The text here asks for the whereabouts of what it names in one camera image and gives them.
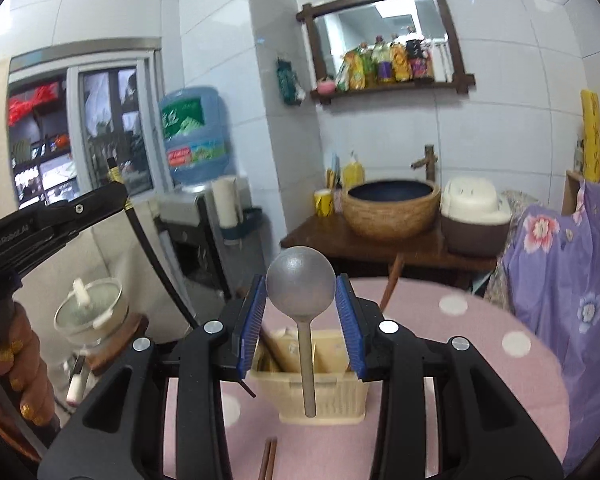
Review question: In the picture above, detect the white plastic bottle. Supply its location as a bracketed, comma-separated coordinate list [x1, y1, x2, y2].
[431, 39, 452, 83]

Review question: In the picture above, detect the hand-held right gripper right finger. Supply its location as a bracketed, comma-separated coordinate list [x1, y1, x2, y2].
[334, 274, 566, 480]

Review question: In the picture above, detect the dark wooden washstand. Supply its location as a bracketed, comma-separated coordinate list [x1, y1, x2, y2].
[280, 214, 499, 292]

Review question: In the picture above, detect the bamboo style faucet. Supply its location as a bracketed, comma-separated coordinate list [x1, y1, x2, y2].
[411, 144, 439, 182]

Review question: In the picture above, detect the pink polka dot tablecloth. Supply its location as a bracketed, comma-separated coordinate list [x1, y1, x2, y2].
[162, 275, 572, 480]

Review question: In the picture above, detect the woven pattern basin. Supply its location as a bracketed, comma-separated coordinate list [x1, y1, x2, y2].
[342, 179, 441, 240]

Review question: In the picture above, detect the metal round spoon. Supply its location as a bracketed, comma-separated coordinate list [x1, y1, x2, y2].
[265, 246, 337, 418]

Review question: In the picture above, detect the wooden framed mirror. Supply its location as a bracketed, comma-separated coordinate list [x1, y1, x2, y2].
[296, 0, 477, 106]

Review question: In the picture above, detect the dark soy sauce bottle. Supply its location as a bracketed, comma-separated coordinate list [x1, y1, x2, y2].
[406, 27, 434, 81]

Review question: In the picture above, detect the beige plastic utensil holder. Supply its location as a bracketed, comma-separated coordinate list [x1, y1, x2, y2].
[245, 327, 371, 426]

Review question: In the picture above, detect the yellow roll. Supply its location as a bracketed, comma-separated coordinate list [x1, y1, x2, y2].
[580, 89, 600, 182]

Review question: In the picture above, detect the blue cup holder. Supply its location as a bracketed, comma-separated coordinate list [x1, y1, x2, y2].
[220, 207, 267, 246]

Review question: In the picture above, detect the white pot with lid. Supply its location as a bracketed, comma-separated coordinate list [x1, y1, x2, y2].
[53, 277, 131, 351]

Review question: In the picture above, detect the brown and white rice cooker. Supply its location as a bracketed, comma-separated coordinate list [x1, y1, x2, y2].
[440, 176, 514, 259]

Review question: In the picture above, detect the green oil bottle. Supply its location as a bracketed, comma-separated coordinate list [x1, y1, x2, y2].
[365, 42, 380, 87]

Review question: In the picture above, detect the white handled tool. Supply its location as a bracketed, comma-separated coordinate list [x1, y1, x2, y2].
[66, 355, 85, 407]

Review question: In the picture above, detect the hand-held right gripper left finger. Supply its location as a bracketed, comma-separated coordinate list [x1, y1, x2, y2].
[39, 274, 268, 480]

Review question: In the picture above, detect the brown wooden spatula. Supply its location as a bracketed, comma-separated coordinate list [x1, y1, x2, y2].
[379, 252, 406, 312]

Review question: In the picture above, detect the purple label oil bottle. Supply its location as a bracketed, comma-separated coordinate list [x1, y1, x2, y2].
[377, 36, 397, 84]

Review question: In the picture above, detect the yellow soap bottle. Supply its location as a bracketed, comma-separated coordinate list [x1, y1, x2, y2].
[341, 151, 366, 191]

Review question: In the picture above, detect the white paper cup stack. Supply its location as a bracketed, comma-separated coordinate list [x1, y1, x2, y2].
[211, 176, 244, 229]

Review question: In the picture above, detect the grey water dispenser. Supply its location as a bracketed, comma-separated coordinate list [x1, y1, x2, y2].
[154, 189, 233, 306]

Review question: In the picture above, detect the light wooden shelf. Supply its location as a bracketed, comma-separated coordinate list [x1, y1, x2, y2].
[562, 170, 587, 216]

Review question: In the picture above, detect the green hanging packet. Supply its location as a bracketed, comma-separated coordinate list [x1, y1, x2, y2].
[276, 57, 304, 107]

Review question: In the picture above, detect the yellow green snack packet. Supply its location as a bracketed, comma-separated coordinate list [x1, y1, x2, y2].
[336, 50, 367, 92]

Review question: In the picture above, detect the purple floral cloth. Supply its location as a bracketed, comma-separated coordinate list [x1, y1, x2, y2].
[502, 179, 600, 472]

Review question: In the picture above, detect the yellow mug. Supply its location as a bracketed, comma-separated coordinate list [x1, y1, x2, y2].
[314, 188, 335, 218]

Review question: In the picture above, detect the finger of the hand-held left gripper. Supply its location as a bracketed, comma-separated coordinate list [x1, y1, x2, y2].
[35, 182, 129, 241]

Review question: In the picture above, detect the person's left hand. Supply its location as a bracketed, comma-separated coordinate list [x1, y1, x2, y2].
[0, 302, 57, 426]

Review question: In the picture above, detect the orange label bottle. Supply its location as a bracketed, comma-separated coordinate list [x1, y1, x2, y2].
[392, 35, 411, 82]

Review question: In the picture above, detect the grey floral cloth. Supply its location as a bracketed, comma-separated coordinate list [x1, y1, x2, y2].
[484, 190, 543, 313]

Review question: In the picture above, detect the blue water jug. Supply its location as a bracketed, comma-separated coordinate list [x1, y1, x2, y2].
[158, 86, 235, 187]

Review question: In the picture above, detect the sliding glass window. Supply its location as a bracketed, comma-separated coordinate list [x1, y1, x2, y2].
[7, 49, 162, 207]

